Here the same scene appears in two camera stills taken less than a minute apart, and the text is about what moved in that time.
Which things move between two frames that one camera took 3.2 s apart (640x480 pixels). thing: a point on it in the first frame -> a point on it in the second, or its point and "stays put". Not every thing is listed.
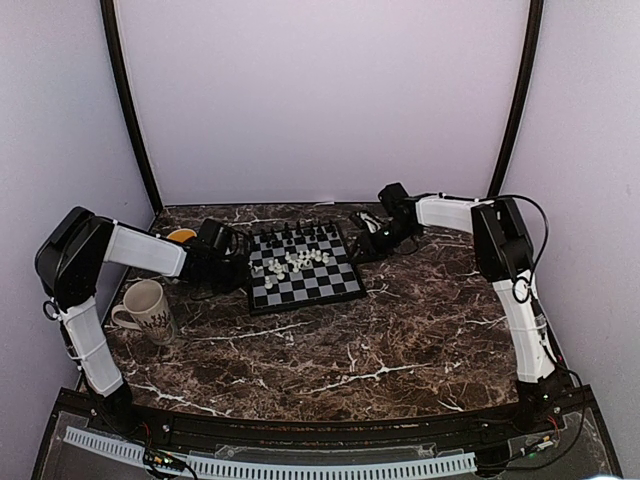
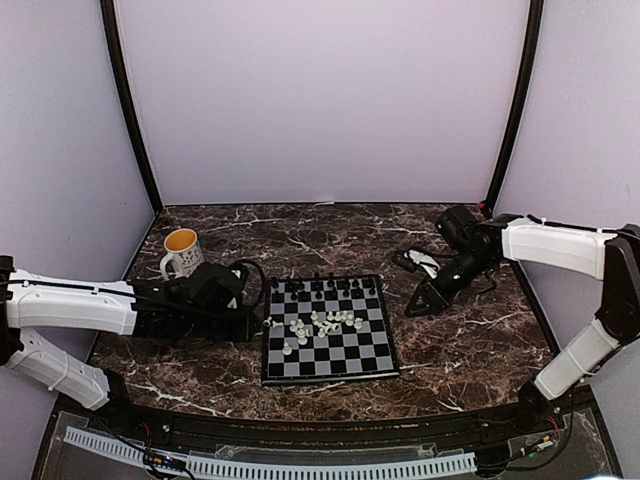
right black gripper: (370, 249) -> (435, 298)
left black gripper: (242, 277) -> (245, 329)
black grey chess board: (301, 267) -> (326, 327)
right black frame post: (521, 97) stays put
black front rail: (217, 430) stays put
